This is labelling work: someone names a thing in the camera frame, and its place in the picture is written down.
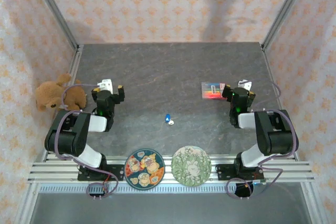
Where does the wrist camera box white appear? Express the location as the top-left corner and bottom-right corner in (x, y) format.
(238, 79), (253, 90)
(97, 78), (114, 94)

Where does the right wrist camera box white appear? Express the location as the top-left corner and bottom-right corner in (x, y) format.
(238, 79), (253, 90)

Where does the round green rabbit coaster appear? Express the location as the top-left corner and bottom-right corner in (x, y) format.
(171, 145), (212, 187)

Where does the rainbow crayon box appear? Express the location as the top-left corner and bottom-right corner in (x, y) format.
(201, 82), (228, 101)

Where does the round blue cartoon coaster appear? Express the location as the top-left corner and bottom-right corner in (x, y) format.
(123, 148), (165, 190)

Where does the aluminium frame post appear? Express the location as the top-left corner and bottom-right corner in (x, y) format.
(28, 0), (79, 49)
(262, 0), (313, 51)

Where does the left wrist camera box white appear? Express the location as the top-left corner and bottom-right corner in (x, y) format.
(97, 78), (114, 94)

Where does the brown teddy bear plush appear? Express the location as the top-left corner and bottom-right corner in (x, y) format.
(35, 73), (87, 112)

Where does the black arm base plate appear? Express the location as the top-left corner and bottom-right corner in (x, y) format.
(78, 165), (124, 182)
(215, 163), (265, 182)

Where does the small black electronics box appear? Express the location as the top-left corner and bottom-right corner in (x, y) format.
(235, 182), (255, 199)
(88, 191), (106, 201)

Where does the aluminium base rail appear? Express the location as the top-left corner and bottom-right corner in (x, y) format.
(27, 154), (316, 184)

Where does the slotted grey cable channel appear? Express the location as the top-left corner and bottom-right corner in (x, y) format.
(36, 184), (305, 194)

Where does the aluminium table side rail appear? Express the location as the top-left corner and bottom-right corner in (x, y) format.
(259, 42), (300, 161)
(41, 44), (85, 162)

